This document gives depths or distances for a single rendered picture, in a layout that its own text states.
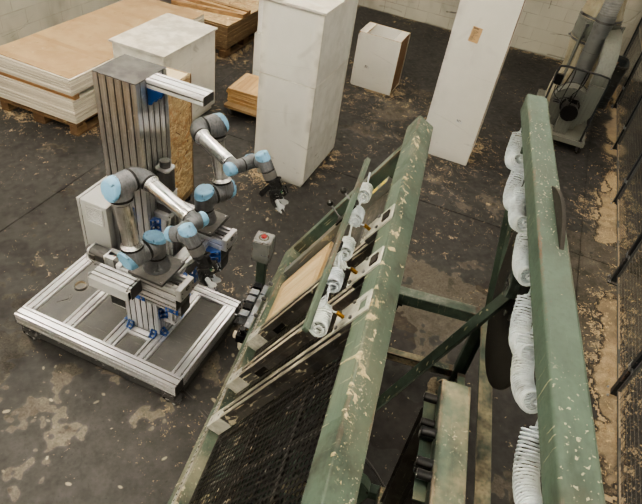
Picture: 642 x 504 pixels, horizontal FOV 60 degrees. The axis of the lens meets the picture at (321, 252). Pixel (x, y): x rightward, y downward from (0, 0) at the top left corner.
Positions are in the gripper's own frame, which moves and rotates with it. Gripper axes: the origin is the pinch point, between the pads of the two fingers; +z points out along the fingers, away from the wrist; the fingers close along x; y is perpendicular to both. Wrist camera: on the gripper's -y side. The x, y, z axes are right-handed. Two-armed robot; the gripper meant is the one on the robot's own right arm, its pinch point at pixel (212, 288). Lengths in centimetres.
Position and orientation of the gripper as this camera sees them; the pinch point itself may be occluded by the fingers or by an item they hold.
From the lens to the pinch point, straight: 271.9
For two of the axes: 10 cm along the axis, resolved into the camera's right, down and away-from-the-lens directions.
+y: 8.7, -0.4, -4.9
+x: 3.9, -5.7, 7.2
